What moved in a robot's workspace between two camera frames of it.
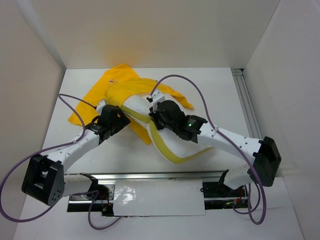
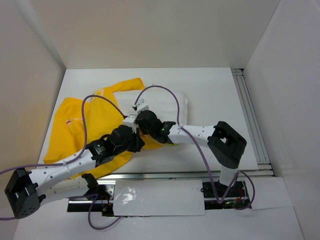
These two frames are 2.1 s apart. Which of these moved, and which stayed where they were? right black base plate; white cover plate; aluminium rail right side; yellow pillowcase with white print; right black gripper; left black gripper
Moved: left black gripper; yellow pillowcase with white print; right black gripper
Stayed: aluminium rail right side; white cover plate; right black base plate
